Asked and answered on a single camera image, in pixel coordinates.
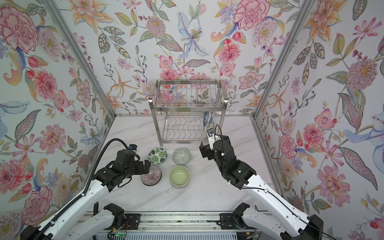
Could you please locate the light green bowl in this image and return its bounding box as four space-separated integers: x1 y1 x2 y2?
169 166 191 189

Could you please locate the green white patterned bowl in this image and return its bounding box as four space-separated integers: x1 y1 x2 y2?
172 148 192 166

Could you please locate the green leaf pattern bowl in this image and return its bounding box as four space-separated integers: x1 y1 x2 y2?
148 147 168 166

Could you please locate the purple ribbed bowl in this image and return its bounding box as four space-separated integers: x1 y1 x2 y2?
141 166 162 186

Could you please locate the right aluminium corner post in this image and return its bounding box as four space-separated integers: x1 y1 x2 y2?
253 1 314 121

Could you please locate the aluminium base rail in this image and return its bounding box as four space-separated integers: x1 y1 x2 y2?
47 210 307 233

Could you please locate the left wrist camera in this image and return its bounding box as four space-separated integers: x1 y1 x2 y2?
128 144 138 151

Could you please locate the aluminium corner post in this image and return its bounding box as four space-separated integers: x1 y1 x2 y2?
253 1 314 121
43 0 117 121

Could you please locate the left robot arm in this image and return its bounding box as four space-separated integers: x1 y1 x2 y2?
20 149 151 240

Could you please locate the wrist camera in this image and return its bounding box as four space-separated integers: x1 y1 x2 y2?
206 127 217 150
128 144 138 151

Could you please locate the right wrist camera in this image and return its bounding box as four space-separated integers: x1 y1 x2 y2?
206 127 217 150

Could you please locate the blue floral bowl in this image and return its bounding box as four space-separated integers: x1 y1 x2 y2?
203 112 214 127

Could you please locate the left aluminium corner post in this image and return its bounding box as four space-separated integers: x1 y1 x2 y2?
43 0 117 121

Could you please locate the black corrugated cable conduit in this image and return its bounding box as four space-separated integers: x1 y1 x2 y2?
29 137 130 240

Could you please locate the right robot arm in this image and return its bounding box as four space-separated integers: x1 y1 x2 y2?
199 136 324 240

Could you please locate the brown white patterned bowl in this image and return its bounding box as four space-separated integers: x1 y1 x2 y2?
205 126 216 139

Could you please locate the steel two-tier dish rack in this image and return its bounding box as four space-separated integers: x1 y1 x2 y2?
148 80 229 146

